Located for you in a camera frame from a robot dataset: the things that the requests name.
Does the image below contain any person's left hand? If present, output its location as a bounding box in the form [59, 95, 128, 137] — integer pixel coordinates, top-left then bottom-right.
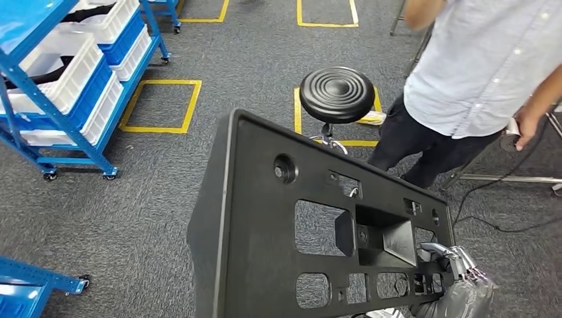
[514, 105, 549, 152]

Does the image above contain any handheld control device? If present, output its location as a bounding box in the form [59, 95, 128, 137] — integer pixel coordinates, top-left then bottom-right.
[499, 117, 524, 154]

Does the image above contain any person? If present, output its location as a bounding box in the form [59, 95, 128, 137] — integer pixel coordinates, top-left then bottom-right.
[368, 0, 562, 189]

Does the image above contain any blue plastic bin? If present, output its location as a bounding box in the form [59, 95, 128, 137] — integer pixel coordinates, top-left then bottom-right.
[0, 57, 114, 131]
[98, 11, 146, 67]

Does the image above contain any blue wheeled shelf cart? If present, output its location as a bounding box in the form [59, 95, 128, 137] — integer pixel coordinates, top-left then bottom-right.
[146, 0, 183, 34]
[0, 0, 172, 182]

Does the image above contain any white plastic bin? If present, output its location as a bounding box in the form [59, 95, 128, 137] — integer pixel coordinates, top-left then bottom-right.
[19, 74, 125, 146]
[56, 0, 141, 45]
[0, 30, 105, 116]
[109, 26, 153, 83]

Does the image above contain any black plastic panel part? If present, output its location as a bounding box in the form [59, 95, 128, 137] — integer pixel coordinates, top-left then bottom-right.
[186, 109, 457, 318]

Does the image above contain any blue metal shelf rack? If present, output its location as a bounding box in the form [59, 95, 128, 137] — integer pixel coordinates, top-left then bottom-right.
[0, 256, 91, 318]

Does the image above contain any black floor cable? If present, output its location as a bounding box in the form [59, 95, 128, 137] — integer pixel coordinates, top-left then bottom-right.
[452, 118, 562, 233]

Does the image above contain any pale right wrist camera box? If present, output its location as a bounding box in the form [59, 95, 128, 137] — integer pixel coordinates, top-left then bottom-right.
[366, 308, 405, 318]

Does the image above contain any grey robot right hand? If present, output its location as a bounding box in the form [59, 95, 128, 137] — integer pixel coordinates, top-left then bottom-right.
[414, 242, 499, 318]

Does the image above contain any black curved part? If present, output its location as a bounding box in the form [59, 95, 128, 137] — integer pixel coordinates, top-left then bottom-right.
[0, 54, 67, 89]
[61, 3, 116, 24]

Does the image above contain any black round stool chrome base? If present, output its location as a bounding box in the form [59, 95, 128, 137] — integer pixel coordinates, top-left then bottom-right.
[299, 66, 377, 156]

